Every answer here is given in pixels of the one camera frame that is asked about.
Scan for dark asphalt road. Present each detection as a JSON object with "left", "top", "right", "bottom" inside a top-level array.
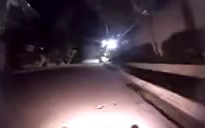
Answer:
[{"left": 0, "top": 62, "right": 179, "bottom": 128}]

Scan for litter scrap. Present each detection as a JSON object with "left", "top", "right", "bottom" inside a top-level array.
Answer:
[{"left": 93, "top": 104, "right": 105, "bottom": 110}]

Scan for pale concrete kerb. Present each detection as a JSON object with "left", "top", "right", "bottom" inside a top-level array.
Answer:
[{"left": 118, "top": 68, "right": 205, "bottom": 128}]

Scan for low concrete ledge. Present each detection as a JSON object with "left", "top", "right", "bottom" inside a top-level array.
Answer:
[{"left": 123, "top": 61, "right": 205, "bottom": 82}]

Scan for dark bush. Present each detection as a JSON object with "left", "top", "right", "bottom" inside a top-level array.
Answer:
[{"left": 161, "top": 30, "right": 205, "bottom": 65}]

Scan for dark building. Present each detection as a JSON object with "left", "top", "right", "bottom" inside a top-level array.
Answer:
[{"left": 0, "top": 0, "right": 43, "bottom": 73}]

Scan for pale wall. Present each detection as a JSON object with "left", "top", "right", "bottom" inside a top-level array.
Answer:
[{"left": 113, "top": 0, "right": 205, "bottom": 64}]

